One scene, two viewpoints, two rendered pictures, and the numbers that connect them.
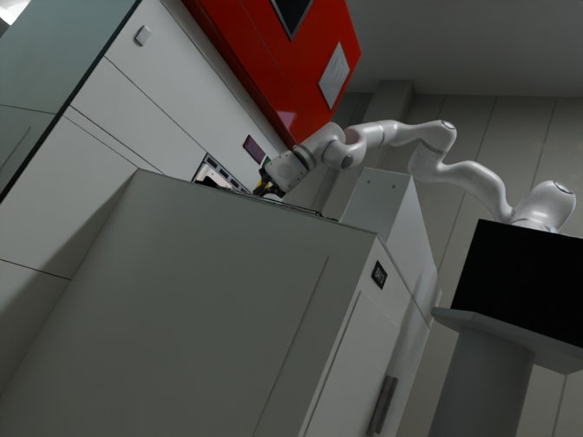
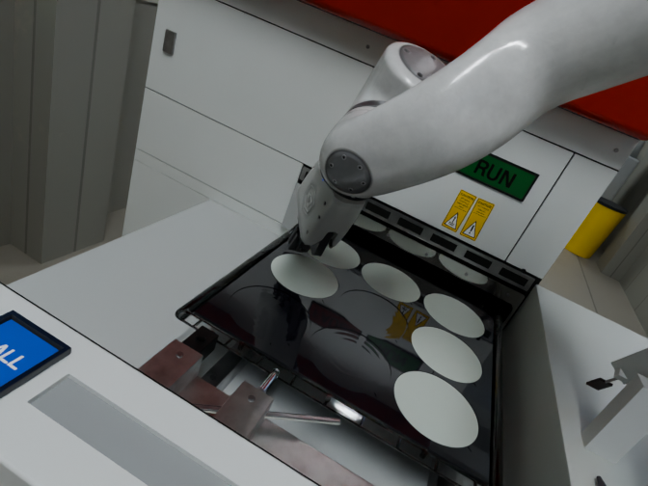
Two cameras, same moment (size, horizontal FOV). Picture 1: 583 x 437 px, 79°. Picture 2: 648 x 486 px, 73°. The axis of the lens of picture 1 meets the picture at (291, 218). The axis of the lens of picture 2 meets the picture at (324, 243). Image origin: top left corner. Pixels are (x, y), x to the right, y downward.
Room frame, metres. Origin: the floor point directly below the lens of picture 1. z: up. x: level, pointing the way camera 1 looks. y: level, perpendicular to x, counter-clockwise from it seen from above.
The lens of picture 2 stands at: (0.80, -0.44, 1.22)
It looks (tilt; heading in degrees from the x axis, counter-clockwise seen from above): 27 degrees down; 69
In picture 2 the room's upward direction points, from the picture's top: 22 degrees clockwise
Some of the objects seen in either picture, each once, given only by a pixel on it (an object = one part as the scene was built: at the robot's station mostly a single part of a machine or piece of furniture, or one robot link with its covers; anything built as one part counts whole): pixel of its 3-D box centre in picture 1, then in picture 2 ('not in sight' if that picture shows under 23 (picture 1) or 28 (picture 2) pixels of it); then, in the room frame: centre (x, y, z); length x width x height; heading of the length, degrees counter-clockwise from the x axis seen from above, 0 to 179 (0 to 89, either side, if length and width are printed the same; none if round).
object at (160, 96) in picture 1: (220, 147); (335, 150); (1.03, 0.29, 1.02); 0.81 x 0.03 x 0.40; 147
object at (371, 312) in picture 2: not in sight; (372, 314); (1.07, 0.00, 0.90); 0.34 x 0.34 x 0.01; 57
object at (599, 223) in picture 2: not in sight; (591, 227); (4.72, 2.87, 0.29); 0.37 x 0.36 x 0.57; 145
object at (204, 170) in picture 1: (236, 208); (394, 256); (1.18, 0.18, 0.89); 0.44 x 0.02 x 0.10; 147
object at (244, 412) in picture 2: not in sight; (232, 427); (0.88, -0.19, 0.89); 0.08 x 0.03 x 0.03; 57
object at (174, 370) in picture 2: not in sight; (159, 380); (0.81, -0.15, 0.89); 0.08 x 0.03 x 0.03; 57
